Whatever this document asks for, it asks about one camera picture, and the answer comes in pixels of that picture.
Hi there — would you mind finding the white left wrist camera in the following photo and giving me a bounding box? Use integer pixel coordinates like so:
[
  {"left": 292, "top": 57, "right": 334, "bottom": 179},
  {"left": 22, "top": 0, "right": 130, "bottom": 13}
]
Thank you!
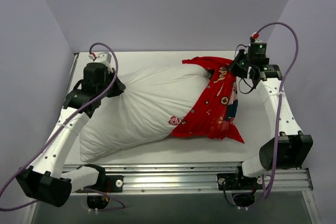
[{"left": 91, "top": 52, "right": 112, "bottom": 67}]

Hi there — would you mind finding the left side aluminium rail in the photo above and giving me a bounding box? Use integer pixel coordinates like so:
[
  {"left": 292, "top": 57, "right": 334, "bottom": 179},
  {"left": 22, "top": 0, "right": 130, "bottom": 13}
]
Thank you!
[{"left": 67, "top": 53, "right": 79, "bottom": 89}]

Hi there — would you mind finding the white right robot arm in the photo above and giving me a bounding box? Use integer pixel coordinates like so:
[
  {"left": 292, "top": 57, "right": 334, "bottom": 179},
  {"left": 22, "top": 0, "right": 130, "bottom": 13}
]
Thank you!
[{"left": 229, "top": 39, "right": 313, "bottom": 189}]

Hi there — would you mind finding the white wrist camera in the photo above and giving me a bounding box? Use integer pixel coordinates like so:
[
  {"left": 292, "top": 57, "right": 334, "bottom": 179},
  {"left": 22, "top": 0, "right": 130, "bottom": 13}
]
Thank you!
[
  {"left": 91, "top": 52, "right": 112, "bottom": 67},
  {"left": 249, "top": 33, "right": 265, "bottom": 45}
]

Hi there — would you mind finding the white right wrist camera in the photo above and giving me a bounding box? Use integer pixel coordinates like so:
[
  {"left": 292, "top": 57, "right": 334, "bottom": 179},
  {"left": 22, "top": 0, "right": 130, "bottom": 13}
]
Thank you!
[{"left": 249, "top": 33, "right": 265, "bottom": 45}]

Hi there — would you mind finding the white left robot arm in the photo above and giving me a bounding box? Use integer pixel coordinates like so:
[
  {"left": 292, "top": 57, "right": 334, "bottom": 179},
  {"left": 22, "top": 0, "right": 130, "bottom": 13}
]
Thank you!
[{"left": 15, "top": 62, "right": 125, "bottom": 207}]

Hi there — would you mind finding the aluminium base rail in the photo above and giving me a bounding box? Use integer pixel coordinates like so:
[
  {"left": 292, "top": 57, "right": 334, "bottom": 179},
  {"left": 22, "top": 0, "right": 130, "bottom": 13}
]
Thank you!
[{"left": 62, "top": 162, "right": 314, "bottom": 196}]

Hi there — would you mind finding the red printed pillowcase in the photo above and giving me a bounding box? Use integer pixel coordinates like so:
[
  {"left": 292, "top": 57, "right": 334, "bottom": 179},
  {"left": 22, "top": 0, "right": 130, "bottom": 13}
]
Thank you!
[{"left": 171, "top": 57, "right": 244, "bottom": 143}]

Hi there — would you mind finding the white pillow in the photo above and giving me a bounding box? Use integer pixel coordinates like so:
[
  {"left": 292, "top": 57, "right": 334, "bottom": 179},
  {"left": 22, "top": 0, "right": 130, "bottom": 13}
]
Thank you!
[{"left": 79, "top": 65, "right": 211, "bottom": 163}]

